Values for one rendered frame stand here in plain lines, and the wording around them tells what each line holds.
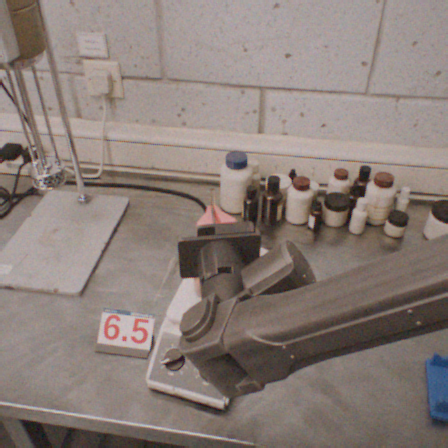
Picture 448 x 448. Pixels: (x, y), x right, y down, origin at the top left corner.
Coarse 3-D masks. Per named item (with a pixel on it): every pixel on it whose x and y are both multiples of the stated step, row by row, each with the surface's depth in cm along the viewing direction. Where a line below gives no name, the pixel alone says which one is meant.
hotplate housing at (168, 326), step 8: (168, 320) 75; (168, 328) 74; (176, 328) 74; (160, 336) 74; (152, 360) 73; (152, 384) 72; (160, 384) 71; (168, 392) 72; (176, 392) 71; (184, 392) 71; (192, 392) 70; (192, 400) 72; (200, 400) 70; (208, 400) 70; (216, 400) 69; (224, 400) 69; (224, 408) 70
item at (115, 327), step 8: (104, 312) 81; (104, 320) 80; (112, 320) 80; (120, 320) 80; (128, 320) 80; (136, 320) 80; (144, 320) 80; (104, 328) 80; (112, 328) 80; (120, 328) 80; (128, 328) 80; (136, 328) 80; (144, 328) 79; (104, 336) 80; (112, 336) 80; (120, 336) 80; (128, 336) 79; (136, 336) 79; (144, 336) 79; (136, 344) 79; (144, 344) 79
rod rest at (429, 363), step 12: (432, 360) 75; (444, 360) 74; (432, 372) 75; (444, 372) 75; (432, 384) 73; (444, 384) 73; (432, 396) 72; (444, 396) 72; (432, 408) 70; (444, 408) 69; (444, 420) 70
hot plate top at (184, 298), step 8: (184, 280) 79; (184, 288) 78; (192, 288) 78; (176, 296) 77; (184, 296) 77; (192, 296) 77; (176, 304) 75; (184, 304) 75; (192, 304) 75; (168, 312) 74; (176, 312) 74; (176, 320) 73
